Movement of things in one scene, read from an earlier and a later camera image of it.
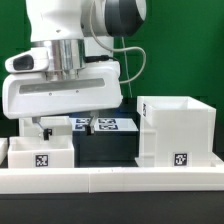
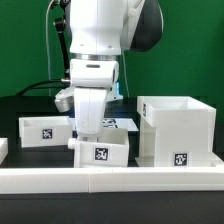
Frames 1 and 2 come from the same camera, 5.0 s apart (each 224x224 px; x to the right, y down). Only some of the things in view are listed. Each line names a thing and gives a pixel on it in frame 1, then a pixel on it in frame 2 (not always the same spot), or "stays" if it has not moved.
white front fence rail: (110, 180) stays
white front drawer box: (36, 152) -> (111, 149)
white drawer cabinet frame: (175, 131) stays
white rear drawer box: (61, 126) stays
